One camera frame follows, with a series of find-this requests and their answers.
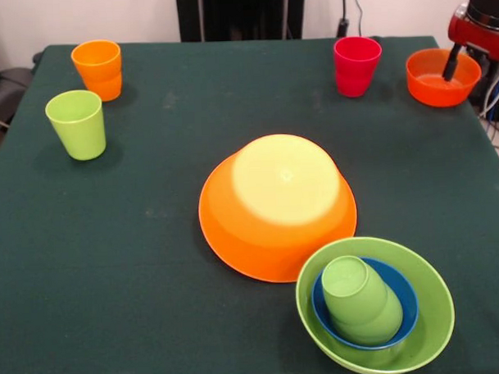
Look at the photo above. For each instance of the blue bowl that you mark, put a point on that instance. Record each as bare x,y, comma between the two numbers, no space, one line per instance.
407,296

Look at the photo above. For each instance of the orange cup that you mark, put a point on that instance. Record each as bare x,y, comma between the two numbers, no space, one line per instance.
100,77

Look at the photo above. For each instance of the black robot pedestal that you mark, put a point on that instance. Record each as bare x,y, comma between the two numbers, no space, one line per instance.
243,11

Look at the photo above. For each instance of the lime green cup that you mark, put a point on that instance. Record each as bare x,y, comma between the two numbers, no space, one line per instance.
77,127

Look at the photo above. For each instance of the large light green bowl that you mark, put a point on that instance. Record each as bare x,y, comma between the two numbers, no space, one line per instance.
436,312

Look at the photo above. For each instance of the dark green tablecloth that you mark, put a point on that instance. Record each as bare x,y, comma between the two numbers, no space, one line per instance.
114,302

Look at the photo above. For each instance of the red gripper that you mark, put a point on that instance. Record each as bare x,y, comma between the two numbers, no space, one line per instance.
478,35

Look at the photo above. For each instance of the small red-orange bowl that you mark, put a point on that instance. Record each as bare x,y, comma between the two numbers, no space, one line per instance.
430,92

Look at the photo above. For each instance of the red cup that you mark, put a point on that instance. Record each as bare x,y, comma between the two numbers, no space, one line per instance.
356,68

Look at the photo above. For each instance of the large orange bowl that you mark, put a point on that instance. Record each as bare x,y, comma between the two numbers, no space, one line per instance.
243,236

